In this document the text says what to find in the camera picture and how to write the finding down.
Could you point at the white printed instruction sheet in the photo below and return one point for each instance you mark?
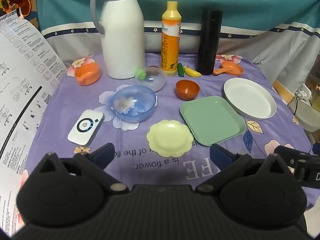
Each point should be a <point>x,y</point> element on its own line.
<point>22,80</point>

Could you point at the white rectangular device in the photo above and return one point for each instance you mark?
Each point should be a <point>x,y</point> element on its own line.
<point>85,127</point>

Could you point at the white oval plate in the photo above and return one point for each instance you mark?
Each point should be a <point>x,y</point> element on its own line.
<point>250,98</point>

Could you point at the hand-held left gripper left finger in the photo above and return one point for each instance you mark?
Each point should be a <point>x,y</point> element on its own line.
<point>103,153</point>

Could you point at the toy banana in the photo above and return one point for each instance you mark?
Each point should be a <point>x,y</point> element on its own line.
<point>192,72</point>

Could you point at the green square plate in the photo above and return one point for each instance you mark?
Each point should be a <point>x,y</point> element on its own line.
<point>212,120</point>

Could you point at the blue translucent bowl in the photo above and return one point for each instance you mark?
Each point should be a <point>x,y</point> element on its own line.
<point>135,102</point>

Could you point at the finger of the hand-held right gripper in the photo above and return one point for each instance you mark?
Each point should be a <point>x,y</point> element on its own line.
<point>286,156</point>

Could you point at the brown small bowl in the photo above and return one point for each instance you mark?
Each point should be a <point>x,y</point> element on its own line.
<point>187,88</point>

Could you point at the toy cucumber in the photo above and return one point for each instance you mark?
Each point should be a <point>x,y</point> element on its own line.
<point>180,69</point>

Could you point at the clear plastic bowl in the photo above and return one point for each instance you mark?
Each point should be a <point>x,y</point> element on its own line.
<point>155,81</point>

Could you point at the yellow detergent bottle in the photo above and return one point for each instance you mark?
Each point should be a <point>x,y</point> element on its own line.
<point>170,45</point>

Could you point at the yellow flower-shaped plate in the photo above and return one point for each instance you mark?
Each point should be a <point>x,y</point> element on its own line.
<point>170,138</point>

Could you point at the white plastic box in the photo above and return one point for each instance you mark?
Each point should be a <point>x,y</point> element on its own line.
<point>306,116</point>

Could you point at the green small toy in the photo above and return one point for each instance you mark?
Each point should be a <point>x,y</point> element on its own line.
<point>140,74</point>

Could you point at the purple floral tablecloth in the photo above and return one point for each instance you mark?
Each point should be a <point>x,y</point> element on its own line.
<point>212,87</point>

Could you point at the black vacuum flask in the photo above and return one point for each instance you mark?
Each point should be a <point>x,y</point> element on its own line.
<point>208,42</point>

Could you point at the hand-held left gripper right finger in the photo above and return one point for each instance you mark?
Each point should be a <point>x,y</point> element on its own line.
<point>221,155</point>

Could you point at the teal and grey curtain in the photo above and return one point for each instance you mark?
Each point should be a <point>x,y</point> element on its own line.
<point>250,5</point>

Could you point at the orange toy frying pan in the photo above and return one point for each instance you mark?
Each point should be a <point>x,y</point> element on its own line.
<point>231,68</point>

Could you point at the white power strip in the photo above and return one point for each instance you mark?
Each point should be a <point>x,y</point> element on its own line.
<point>303,92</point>

